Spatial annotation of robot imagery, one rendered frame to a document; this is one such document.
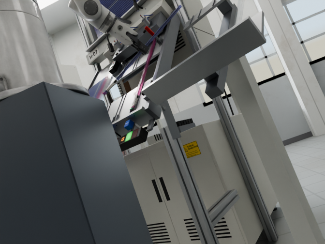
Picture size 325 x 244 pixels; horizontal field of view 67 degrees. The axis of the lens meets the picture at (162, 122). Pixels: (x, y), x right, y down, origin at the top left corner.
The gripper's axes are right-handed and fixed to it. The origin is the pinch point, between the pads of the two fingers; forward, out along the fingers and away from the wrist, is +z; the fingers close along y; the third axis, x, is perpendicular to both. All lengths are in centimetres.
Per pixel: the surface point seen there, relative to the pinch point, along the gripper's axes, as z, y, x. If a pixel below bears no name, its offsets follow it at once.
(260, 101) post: 28, -46, 4
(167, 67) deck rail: 11.3, -6.8, 1.8
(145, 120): 9.3, -20.4, 25.6
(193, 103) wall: 178, 257, -45
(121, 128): 5.7, -12.1, 32.6
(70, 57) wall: -18, 405, -12
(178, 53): 27.5, 34.2, -20.1
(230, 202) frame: 52, -32, 36
